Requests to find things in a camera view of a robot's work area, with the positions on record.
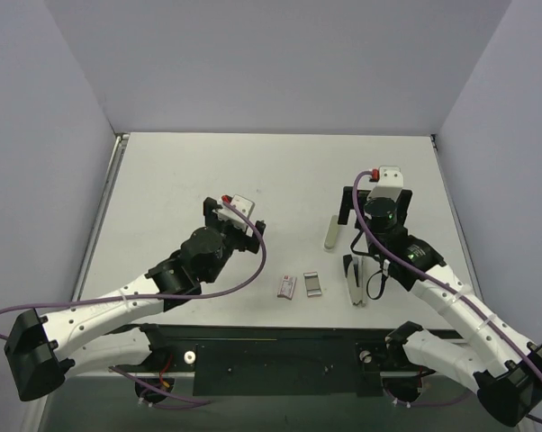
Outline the large black beige stapler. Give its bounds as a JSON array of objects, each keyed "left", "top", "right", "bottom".
[{"left": 342, "top": 254, "right": 366, "bottom": 307}]

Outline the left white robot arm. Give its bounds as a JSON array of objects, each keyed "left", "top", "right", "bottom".
[{"left": 4, "top": 194, "right": 266, "bottom": 401}]

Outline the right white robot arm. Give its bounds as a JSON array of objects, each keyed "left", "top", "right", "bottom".
[{"left": 338, "top": 181, "right": 542, "bottom": 427}]

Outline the red white staple box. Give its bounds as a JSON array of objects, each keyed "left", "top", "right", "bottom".
[{"left": 276, "top": 274, "right": 297, "bottom": 301}]

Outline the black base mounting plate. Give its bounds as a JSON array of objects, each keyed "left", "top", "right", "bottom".
[{"left": 133, "top": 324, "right": 431, "bottom": 397}]

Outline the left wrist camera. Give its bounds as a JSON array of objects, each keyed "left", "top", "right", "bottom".
[{"left": 214, "top": 194, "right": 255, "bottom": 230}]

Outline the aluminium frame rail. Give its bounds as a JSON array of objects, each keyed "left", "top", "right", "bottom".
[{"left": 71, "top": 133, "right": 130, "bottom": 301}]

